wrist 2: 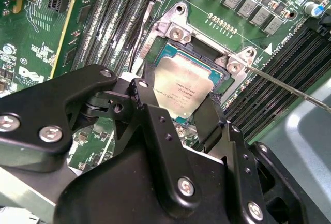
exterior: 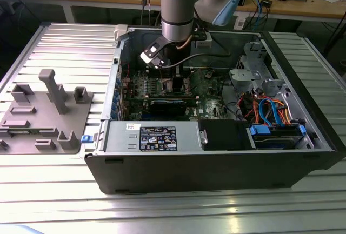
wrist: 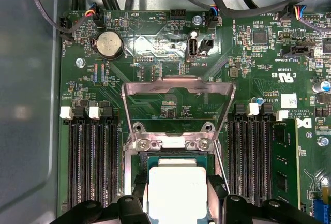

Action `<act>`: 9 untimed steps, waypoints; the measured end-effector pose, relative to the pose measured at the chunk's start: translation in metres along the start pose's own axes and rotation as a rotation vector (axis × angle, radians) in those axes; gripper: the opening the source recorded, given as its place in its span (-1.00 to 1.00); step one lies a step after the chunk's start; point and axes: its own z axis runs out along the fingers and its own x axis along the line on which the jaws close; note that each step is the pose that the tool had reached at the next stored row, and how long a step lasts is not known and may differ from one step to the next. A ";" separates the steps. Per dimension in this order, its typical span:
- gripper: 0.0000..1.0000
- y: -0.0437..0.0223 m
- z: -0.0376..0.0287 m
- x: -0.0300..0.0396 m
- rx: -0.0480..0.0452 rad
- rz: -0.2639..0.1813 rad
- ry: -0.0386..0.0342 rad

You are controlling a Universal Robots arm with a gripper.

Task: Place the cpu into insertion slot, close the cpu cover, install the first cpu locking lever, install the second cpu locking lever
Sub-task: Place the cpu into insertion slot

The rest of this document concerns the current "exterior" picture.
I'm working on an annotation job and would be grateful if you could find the CPU socket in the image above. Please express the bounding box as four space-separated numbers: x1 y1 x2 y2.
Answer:
161 78 191 95

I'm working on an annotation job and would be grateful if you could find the black RAM slot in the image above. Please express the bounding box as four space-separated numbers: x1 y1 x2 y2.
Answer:
144 95 201 102
147 66 193 79

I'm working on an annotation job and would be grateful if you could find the black graphics card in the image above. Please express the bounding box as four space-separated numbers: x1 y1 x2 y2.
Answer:
148 98 187 116

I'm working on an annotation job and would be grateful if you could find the green motherboard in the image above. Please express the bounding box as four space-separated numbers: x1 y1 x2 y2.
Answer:
120 68 233 123

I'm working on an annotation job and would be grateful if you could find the black printed rating label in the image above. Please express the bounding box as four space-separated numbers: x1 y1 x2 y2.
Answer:
139 125 177 152

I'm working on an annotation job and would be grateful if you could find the small white barcode sticker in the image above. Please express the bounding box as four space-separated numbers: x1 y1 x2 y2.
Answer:
125 122 143 131

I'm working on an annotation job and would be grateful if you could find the grey metal drive cage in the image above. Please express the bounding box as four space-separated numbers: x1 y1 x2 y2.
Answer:
229 41 274 89

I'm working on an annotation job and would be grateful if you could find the grey power supply unit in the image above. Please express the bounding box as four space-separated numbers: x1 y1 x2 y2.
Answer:
104 120 202 153

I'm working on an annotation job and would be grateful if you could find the black open PC case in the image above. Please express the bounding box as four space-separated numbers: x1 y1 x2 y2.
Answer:
84 24 346 195

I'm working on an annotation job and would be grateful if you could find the hard disk in blue carrier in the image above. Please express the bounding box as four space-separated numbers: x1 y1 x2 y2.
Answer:
248 124 308 150

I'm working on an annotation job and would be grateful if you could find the grey plastic parts rack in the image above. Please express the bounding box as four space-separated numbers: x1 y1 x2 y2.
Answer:
0 69 94 155

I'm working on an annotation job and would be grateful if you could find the pale blue object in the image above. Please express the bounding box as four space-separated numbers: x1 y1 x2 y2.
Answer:
0 224 45 234

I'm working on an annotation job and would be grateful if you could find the black camera cable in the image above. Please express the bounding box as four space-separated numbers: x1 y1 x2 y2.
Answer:
159 52 230 69

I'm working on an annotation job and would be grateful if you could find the brown sleeved cable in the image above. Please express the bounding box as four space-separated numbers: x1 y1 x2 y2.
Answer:
175 34 193 50

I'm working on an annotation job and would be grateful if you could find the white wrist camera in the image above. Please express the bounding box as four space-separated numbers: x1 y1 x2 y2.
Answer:
139 36 166 69

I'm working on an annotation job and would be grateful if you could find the black looped cable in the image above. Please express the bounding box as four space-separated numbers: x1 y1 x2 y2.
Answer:
219 74 249 121

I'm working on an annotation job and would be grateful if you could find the grey boxy wrist camera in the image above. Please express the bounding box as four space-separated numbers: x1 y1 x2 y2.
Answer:
192 28 212 49

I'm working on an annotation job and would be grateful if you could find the blue wire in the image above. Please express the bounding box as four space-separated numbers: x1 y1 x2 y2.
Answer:
258 97 278 126

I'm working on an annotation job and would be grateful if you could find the orange wire bundle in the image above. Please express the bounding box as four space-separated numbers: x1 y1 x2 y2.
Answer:
271 97 292 125

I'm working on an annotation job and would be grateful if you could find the blue network cable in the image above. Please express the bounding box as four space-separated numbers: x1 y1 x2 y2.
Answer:
255 0 265 26

